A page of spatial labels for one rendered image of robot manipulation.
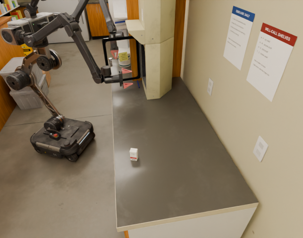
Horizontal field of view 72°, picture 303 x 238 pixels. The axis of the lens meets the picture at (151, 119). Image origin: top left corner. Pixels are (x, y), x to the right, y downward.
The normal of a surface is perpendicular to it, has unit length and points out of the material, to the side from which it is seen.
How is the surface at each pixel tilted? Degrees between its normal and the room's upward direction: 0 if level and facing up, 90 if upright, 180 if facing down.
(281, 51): 90
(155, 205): 0
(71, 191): 0
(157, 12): 90
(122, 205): 0
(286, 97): 90
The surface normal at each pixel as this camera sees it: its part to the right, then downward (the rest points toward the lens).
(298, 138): -0.99, 0.11
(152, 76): 0.17, 0.60
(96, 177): -0.01, -0.79
